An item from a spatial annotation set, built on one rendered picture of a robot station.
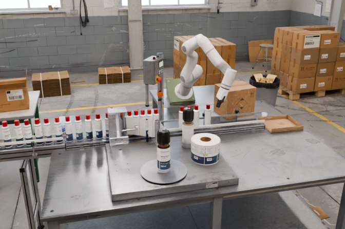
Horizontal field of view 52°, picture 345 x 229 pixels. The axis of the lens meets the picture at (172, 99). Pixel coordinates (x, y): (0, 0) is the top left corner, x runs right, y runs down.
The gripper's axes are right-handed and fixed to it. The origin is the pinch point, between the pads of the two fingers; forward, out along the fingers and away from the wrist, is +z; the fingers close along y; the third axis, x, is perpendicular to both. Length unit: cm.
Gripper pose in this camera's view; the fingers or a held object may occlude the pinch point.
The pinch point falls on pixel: (218, 105)
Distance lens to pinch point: 295.9
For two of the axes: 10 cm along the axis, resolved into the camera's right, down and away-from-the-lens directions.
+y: 2.3, 3.3, -9.2
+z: -3.2, 9.1, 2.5
